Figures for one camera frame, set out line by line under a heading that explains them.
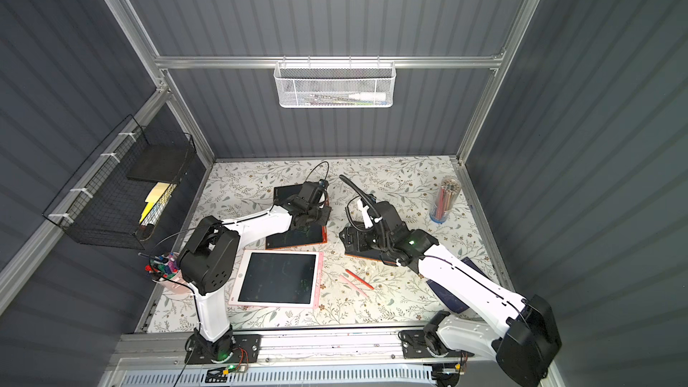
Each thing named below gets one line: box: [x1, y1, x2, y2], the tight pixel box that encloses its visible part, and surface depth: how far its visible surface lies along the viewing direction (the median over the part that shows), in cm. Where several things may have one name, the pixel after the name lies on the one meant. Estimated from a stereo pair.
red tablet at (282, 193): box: [273, 183, 303, 206], surface depth 112 cm
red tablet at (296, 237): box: [265, 225, 328, 250], surface depth 98 cm
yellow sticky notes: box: [138, 181, 172, 224], surface depth 75 cm
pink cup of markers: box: [137, 251, 180, 282], surface depth 78 cm
